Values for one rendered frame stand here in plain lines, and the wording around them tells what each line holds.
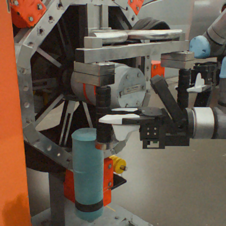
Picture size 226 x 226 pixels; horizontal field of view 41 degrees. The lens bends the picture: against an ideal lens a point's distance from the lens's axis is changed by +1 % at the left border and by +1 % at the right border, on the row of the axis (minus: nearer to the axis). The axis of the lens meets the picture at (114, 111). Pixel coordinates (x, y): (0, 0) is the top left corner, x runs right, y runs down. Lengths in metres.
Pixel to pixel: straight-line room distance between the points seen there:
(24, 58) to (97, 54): 0.20
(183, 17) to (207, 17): 1.67
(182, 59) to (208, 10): 2.44
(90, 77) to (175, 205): 1.33
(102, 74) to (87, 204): 0.41
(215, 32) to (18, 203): 0.78
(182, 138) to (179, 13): 1.02
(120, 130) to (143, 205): 1.22
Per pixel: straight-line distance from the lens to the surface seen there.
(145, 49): 0.80
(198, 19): 3.38
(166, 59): 0.95
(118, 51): 0.73
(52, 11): 0.84
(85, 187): 0.87
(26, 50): 0.80
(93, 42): 0.68
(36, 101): 1.20
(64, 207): 1.24
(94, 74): 0.66
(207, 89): 0.99
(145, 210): 1.82
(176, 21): 1.62
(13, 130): 0.45
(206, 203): 1.95
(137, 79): 0.87
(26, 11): 0.80
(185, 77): 0.93
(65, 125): 1.04
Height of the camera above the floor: 1.04
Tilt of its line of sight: 17 degrees down
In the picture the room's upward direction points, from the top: straight up
